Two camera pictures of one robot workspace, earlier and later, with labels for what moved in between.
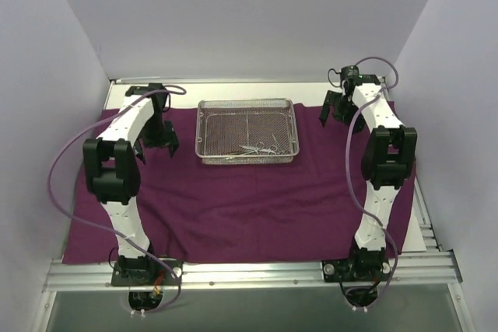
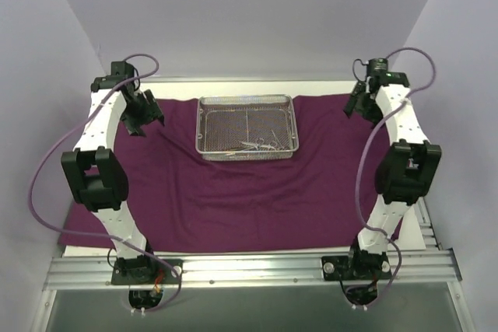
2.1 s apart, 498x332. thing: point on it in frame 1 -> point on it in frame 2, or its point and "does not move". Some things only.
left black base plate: (146, 274) does not move
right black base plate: (356, 270) does not move
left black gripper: (156, 141) -> (142, 113)
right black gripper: (336, 103) -> (360, 102)
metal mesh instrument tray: (246, 131) does not move
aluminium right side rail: (431, 238) does not move
